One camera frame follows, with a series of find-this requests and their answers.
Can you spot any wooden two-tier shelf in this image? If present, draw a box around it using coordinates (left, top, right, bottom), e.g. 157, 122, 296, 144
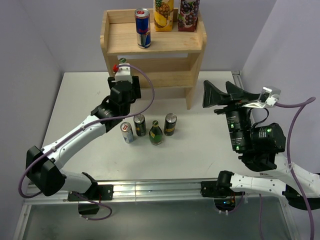
100, 9, 207, 109

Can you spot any red bull can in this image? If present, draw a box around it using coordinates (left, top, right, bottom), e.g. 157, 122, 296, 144
134, 8, 151, 49
120, 122, 134, 144

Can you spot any black yellow can left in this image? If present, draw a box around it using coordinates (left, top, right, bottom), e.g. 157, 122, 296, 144
133, 114, 147, 137

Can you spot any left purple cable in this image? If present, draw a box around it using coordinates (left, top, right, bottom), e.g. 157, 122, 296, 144
17, 65, 156, 221

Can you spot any purple cable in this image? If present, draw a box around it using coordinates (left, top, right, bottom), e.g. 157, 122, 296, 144
257, 96, 317, 240
17, 65, 156, 221

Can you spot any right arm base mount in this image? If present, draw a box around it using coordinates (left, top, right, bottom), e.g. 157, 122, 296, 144
200, 180, 245, 216

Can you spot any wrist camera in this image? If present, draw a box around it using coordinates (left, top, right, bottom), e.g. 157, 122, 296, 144
243, 86, 281, 109
112, 63, 133, 83

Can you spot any green bottle yellow label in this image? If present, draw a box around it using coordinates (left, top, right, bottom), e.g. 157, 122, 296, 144
149, 120, 163, 145

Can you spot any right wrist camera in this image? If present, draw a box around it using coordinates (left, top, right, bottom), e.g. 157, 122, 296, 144
243, 86, 281, 109

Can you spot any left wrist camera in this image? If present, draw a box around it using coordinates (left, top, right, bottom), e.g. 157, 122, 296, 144
112, 63, 133, 83

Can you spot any grape juice carton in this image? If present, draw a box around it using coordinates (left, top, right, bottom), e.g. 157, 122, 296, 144
177, 0, 200, 32

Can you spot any pineapple juice carton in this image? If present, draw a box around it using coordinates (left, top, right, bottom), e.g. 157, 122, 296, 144
153, 0, 174, 32

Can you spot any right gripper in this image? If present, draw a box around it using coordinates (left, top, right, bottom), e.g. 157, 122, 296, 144
199, 79, 256, 150

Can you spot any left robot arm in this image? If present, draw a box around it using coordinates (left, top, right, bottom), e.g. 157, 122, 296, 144
23, 75, 141, 200

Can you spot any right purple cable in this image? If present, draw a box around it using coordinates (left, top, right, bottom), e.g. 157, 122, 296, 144
257, 96, 317, 240

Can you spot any black yellow can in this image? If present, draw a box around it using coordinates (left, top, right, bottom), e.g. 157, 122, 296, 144
133, 114, 147, 137
163, 113, 178, 136

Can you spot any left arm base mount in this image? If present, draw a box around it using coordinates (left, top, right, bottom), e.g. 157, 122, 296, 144
67, 184, 114, 221

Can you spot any aluminium rail frame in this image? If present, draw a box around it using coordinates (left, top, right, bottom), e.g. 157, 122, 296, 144
14, 70, 301, 240

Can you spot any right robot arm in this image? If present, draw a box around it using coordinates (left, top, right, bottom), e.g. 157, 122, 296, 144
200, 80, 320, 210

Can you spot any perrier lychee green bottle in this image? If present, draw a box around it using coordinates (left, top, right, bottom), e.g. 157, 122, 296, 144
118, 57, 127, 64

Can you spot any black yellow can right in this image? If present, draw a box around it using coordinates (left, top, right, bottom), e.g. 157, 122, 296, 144
163, 113, 178, 136

